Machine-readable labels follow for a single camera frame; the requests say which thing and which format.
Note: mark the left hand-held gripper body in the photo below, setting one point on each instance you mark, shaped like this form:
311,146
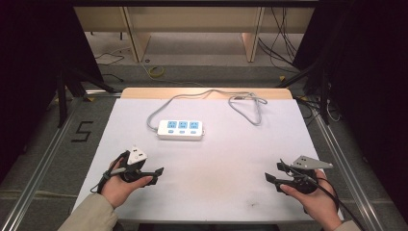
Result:
136,159

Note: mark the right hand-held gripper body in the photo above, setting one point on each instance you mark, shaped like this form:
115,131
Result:
304,179

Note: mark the white power strip blue sockets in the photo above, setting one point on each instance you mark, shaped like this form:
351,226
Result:
180,132

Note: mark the person's right hand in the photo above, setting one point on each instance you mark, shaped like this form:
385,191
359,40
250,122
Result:
320,202

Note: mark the person's left hand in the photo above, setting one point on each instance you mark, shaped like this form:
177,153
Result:
117,189

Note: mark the white table cover sheet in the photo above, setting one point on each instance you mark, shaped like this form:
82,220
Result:
208,179

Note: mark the yellow tape roll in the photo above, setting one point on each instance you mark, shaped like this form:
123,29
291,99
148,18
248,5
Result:
156,71

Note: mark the black metal stand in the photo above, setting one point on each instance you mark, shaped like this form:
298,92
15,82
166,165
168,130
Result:
72,86
317,80

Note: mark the black curtain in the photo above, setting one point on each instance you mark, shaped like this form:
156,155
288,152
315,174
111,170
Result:
369,96
35,80

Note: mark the beige wooden desk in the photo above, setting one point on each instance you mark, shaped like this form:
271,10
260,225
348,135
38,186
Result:
192,19

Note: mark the aluminium floor rail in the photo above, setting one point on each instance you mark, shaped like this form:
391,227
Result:
38,170
349,173

